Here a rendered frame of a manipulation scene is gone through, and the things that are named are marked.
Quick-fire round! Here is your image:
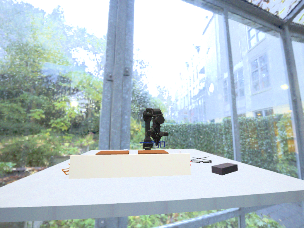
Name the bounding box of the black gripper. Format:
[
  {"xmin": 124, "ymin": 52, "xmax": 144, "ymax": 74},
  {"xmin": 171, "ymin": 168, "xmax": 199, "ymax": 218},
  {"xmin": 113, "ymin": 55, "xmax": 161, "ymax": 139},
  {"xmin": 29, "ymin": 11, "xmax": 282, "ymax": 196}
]
[{"xmin": 149, "ymin": 124, "xmax": 169, "ymax": 146}]

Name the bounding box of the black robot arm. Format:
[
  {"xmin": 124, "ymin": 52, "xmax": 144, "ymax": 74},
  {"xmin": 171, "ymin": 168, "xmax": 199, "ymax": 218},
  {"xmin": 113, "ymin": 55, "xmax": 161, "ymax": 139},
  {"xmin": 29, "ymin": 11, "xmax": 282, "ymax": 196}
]
[{"xmin": 143, "ymin": 108, "xmax": 165, "ymax": 150}]

